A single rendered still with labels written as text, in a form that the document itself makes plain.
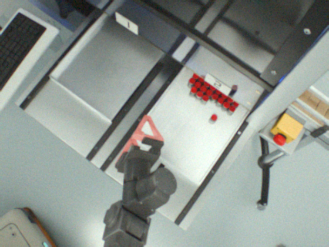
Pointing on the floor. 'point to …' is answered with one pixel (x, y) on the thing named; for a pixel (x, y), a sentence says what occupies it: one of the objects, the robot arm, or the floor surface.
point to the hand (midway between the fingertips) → (140, 130)
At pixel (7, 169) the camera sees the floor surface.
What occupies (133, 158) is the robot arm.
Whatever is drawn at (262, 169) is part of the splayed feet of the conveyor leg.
